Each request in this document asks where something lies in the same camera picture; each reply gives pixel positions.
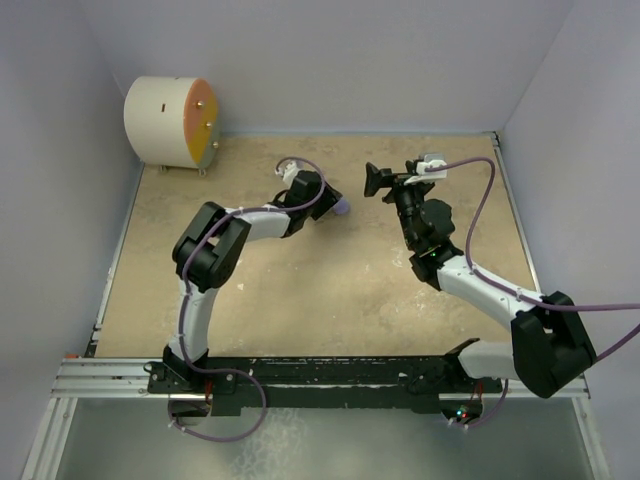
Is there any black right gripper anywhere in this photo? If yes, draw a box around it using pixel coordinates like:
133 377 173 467
365 160 431 249

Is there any purple earbud charging case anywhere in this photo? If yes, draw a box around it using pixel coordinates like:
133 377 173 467
332 197 350 215

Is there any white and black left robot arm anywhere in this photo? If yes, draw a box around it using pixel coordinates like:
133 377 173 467
164 170 349 392

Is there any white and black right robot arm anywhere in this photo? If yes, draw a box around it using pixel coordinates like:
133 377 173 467
364 156 597 398

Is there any white cylinder with orange face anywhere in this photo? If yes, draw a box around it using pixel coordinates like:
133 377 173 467
123 76 220 175

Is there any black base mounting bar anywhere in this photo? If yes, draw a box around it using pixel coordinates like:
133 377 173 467
144 353 502 416

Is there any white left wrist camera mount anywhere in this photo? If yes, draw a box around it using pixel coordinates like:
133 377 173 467
275 161 301 186

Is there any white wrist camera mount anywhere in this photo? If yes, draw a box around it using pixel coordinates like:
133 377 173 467
275 161 301 186
403 153 447 185

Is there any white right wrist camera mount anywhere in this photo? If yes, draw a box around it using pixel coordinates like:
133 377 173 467
403 153 447 185

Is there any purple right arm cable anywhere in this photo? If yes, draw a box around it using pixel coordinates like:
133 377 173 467
424 157 640 430

